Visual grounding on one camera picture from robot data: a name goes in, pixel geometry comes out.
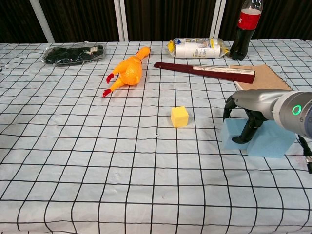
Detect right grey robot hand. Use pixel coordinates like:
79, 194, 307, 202
223, 89, 292, 144

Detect light blue foam block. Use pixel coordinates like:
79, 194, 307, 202
221, 118, 254, 150

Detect yellow foam cube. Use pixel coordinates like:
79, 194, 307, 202
170, 106, 190, 128

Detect brown spiral notebook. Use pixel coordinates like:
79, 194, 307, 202
229, 64, 293, 92

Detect large blue foam block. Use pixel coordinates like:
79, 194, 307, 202
247, 120, 297, 159

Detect cola bottle with red label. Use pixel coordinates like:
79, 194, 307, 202
229, 0, 264, 61

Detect white cups in plastic pack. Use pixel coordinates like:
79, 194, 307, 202
167, 38, 230, 59

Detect dark red folded fan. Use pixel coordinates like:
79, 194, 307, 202
154, 62, 256, 84

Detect orange rubber chicken toy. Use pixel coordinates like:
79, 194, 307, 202
102, 46, 151, 98

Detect checkered light blue tablecloth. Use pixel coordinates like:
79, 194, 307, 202
0, 39, 312, 234

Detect black gloves in plastic bag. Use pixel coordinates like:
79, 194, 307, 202
43, 41, 108, 66

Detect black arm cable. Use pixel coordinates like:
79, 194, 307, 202
296, 135, 312, 174

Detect white partition frame post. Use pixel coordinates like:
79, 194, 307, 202
209, 0, 227, 39
113, 0, 129, 42
29, 0, 56, 44

